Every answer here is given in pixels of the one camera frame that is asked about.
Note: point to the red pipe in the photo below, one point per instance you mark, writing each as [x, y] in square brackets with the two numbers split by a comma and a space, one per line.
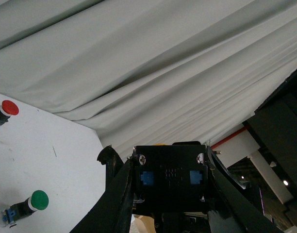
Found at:
[226, 139]

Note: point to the green push button switch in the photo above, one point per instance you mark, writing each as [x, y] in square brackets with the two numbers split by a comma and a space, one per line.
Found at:
[38, 201]

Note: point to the black frame structure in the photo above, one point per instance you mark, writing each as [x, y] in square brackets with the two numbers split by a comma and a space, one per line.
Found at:
[274, 127]

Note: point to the yellow push button switch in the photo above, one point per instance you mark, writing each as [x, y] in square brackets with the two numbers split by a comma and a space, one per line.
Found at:
[170, 178]

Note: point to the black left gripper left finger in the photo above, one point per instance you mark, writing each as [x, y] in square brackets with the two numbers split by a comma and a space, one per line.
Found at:
[113, 211]

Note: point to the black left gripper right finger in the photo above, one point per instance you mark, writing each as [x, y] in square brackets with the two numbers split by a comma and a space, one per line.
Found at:
[236, 207]

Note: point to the white pleated curtain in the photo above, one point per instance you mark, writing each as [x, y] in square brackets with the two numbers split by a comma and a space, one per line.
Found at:
[147, 71]

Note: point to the red push button switch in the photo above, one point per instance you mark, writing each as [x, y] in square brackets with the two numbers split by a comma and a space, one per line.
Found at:
[7, 109]

